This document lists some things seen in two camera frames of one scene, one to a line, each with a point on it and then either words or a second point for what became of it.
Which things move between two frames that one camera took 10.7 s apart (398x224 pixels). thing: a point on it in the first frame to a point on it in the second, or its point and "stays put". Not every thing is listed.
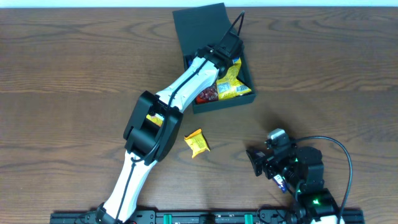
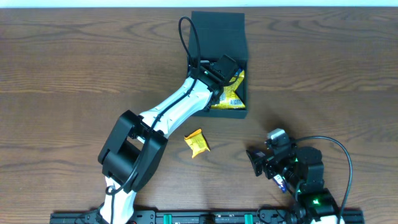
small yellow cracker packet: (196, 142) stays put
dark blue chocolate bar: (280, 182) stays put
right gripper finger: (257, 157) stays put
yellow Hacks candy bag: (230, 86) to (229, 99)
